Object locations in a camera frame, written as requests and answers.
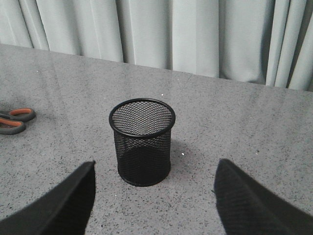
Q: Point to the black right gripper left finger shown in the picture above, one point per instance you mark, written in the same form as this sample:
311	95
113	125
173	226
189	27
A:
65	210

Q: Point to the grey orange-handled scissors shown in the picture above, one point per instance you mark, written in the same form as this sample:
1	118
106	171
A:
13	122

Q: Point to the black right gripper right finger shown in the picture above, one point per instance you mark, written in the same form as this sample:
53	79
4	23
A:
245	207

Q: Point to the black mesh pen bucket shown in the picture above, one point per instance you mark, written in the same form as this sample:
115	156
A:
142	137

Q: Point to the grey curtain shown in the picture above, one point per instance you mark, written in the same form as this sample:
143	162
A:
267	42

